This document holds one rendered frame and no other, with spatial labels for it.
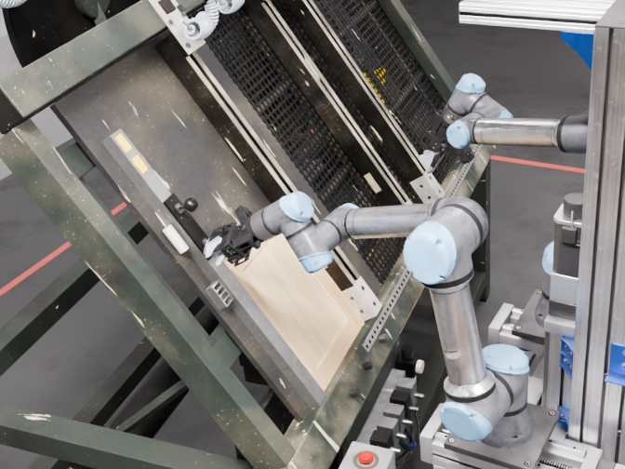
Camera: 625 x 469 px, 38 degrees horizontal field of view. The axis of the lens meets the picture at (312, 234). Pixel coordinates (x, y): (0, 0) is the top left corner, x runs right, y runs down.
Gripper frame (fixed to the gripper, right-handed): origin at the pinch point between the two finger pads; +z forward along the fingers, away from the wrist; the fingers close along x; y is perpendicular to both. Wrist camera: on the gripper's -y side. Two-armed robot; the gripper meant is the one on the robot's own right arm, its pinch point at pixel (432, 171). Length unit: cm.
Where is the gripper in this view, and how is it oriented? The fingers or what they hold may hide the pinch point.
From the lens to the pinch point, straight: 288.5
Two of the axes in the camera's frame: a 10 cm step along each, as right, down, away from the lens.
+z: -3.1, 6.8, 6.7
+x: -5.0, 4.8, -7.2
